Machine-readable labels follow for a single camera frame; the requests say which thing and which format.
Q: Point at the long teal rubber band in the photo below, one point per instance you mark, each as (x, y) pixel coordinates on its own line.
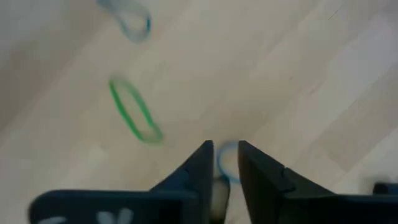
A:
(219, 163)

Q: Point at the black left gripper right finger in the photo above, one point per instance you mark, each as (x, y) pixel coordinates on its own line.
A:
(280, 202)

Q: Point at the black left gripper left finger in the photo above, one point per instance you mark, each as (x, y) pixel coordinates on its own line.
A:
(140, 207)

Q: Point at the green rubber band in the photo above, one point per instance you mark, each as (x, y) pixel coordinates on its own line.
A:
(146, 139)

